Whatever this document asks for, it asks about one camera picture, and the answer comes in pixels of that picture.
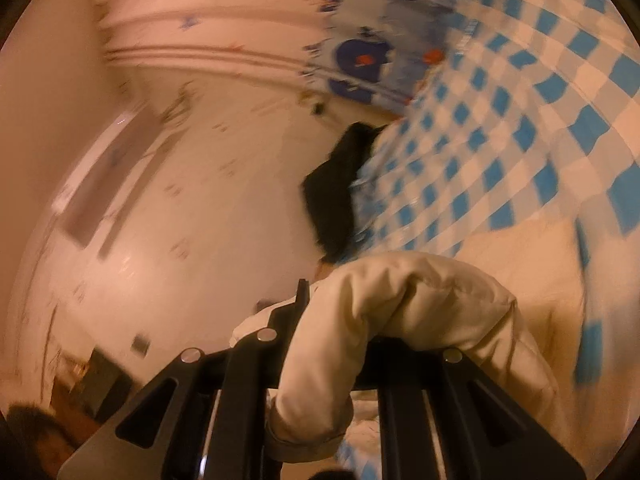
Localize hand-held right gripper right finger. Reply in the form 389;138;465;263
350;337;587;480

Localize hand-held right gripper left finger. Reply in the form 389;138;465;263
57;279;311;480

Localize white quilted jacket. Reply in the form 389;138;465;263
230;220;640;480

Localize dark furniture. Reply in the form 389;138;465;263
52;347;133;421

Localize black garment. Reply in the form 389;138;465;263
300;122;388;263

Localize person's head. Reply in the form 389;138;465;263
5;402;81;480

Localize blue checkered bed sheet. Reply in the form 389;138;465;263
345;0;640;391

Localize whale print curtain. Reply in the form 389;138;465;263
300;0;451;111

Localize white wall air conditioner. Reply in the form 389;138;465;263
52;102;173;248

